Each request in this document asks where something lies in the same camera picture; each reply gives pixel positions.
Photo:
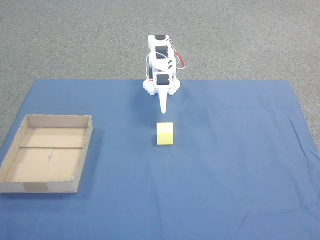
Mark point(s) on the yellow foam block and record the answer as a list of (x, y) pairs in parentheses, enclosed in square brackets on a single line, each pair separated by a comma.
[(165, 136)]

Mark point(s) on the shallow cardboard box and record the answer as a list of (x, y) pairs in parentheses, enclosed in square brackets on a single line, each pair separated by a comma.
[(47, 160)]

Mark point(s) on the blue cloth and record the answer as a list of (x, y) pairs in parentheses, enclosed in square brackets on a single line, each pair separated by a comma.
[(190, 180)]

